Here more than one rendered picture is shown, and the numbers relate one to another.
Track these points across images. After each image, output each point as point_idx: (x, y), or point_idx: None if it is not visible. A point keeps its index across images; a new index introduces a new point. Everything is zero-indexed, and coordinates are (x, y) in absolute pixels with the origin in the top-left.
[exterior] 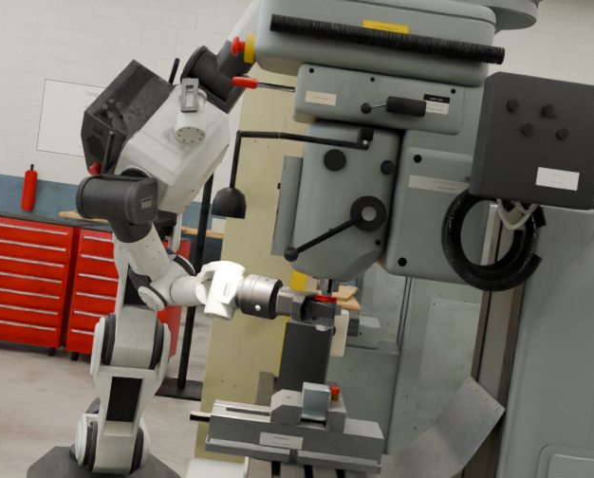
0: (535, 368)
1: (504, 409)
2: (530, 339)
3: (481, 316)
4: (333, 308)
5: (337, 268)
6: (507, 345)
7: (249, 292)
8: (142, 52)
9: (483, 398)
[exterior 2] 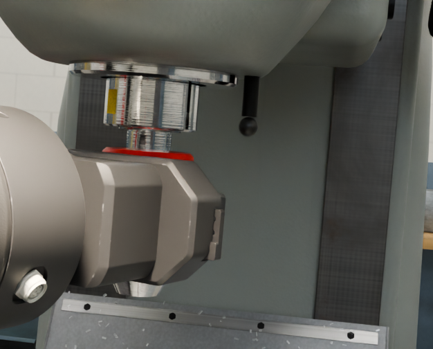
0: (420, 226)
1: (384, 327)
2: (412, 169)
3: (97, 147)
4: (223, 194)
5: (304, 32)
6: (342, 195)
7: None
8: None
9: (239, 327)
